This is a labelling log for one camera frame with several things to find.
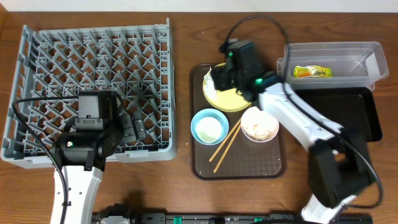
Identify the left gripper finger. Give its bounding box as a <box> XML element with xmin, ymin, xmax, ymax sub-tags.
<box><xmin>132</xmin><ymin>111</ymin><xmax>146</xmax><ymax>139</ymax></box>
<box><xmin>121</xmin><ymin>114</ymin><xmax>136</xmax><ymax>144</ymax></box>

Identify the white tissue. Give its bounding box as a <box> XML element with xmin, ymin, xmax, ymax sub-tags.
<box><xmin>203</xmin><ymin>68</ymin><xmax>217</xmax><ymax>100</ymax></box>

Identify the pink bowl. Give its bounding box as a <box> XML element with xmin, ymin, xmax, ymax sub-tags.
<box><xmin>241</xmin><ymin>106</ymin><xmax>279</xmax><ymax>142</ymax></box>

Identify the green orange snack wrapper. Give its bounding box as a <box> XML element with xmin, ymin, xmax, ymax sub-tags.
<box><xmin>294</xmin><ymin>65</ymin><xmax>333</xmax><ymax>78</ymax></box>

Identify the light blue bowl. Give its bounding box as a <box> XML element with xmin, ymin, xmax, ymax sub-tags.
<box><xmin>190</xmin><ymin>108</ymin><xmax>229</xmax><ymax>145</ymax></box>

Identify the wooden chopstick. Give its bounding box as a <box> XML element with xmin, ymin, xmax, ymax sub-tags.
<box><xmin>209</xmin><ymin>117</ymin><xmax>242</xmax><ymax>162</ymax></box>
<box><xmin>209</xmin><ymin>120</ymin><xmax>241</xmax><ymax>173</ymax></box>

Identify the pale green plastic cup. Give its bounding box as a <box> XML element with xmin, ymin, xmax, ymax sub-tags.
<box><xmin>195</xmin><ymin>117</ymin><xmax>223</xmax><ymax>144</ymax></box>

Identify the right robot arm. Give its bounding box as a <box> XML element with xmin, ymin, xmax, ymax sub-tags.
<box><xmin>211</xmin><ymin>40</ymin><xmax>379</xmax><ymax>223</ymax></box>

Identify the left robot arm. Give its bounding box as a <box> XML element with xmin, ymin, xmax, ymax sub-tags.
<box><xmin>50</xmin><ymin>91</ymin><xmax>146</xmax><ymax>223</ymax></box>

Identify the grey plastic dishwasher rack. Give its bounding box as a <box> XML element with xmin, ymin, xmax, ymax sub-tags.
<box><xmin>9</xmin><ymin>22</ymin><xmax>177</xmax><ymax>163</ymax></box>

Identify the yellow round plate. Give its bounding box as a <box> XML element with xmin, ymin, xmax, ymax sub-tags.
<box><xmin>202</xmin><ymin>63</ymin><xmax>251</xmax><ymax>112</ymax></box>

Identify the dark brown serving tray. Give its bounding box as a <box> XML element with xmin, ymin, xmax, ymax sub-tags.
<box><xmin>189</xmin><ymin>63</ymin><xmax>287</xmax><ymax>180</ymax></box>

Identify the clear plastic bin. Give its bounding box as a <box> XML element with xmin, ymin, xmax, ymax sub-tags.
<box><xmin>285</xmin><ymin>42</ymin><xmax>389</xmax><ymax>90</ymax></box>

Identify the black rectangular tray bin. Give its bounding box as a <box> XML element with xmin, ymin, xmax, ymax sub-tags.
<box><xmin>296</xmin><ymin>87</ymin><xmax>382</xmax><ymax>142</ymax></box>

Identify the right black cable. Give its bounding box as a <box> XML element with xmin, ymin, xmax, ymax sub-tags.
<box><xmin>223</xmin><ymin>14</ymin><xmax>384</xmax><ymax>209</ymax></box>

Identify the black cable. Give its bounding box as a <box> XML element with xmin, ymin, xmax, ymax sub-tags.
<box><xmin>11</xmin><ymin>96</ymin><xmax>80</xmax><ymax>224</ymax></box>
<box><xmin>223</xmin><ymin>14</ymin><xmax>384</xmax><ymax>209</ymax></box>

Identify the left black cable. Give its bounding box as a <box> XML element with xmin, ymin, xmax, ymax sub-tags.
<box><xmin>11</xmin><ymin>96</ymin><xmax>80</xmax><ymax>224</ymax></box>

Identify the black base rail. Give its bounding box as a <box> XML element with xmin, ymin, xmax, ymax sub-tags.
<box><xmin>91</xmin><ymin>203</ymin><xmax>374</xmax><ymax>224</ymax></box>

